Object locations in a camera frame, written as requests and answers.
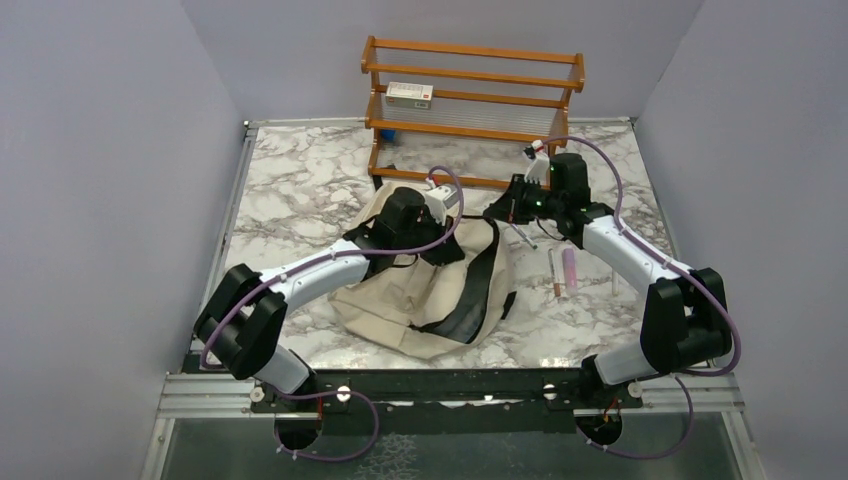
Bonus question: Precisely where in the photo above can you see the cream canvas backpack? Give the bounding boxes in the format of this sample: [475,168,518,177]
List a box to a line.
[328,214,516,359]

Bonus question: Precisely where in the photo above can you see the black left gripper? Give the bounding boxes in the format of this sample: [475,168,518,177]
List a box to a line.
[395,211,467,268]

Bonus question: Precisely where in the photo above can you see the green marker pen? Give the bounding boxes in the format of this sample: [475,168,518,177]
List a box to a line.
[510,224,538,250]

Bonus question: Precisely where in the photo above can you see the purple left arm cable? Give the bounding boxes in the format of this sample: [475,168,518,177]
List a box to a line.
[199,165,465,463]

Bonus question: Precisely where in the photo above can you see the white pen brown cap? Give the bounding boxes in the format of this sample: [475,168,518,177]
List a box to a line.
[547,249,562,298]

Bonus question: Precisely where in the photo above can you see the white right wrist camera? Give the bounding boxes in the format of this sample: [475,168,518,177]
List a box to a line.
[523,140,550,185]

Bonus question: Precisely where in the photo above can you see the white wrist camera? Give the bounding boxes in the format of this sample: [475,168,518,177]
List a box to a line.
[523,140,550,185]
[423,185,459,225]

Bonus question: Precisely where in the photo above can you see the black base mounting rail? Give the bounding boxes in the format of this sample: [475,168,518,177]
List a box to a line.
[250,367,643,436]

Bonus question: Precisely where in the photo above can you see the orange wooden shelf rack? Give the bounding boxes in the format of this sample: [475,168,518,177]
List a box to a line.
[360,36,586,187]

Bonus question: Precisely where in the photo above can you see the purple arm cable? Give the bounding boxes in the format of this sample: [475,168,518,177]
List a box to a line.
[199,165,465,463]
[539,135,743,460]

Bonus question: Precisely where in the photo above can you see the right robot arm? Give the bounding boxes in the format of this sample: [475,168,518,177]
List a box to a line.
[483,153,733,407]

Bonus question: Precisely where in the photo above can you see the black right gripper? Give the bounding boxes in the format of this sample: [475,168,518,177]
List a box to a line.
[484,174,564,225]

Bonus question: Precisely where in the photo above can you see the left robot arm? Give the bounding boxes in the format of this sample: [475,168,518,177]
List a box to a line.
[193,185,465,411]

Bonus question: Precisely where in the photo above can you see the pink highlighter pen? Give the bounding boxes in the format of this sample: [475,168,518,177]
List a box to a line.
[562,247,578,295]

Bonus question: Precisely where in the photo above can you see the grey green small box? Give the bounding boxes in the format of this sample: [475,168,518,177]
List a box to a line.
[385,81,434,110]

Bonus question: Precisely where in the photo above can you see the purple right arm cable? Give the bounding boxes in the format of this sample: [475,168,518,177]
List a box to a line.
[539,135,743,460]

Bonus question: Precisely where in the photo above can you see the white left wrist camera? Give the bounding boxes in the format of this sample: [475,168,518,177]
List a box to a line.
[423,185,459,225]

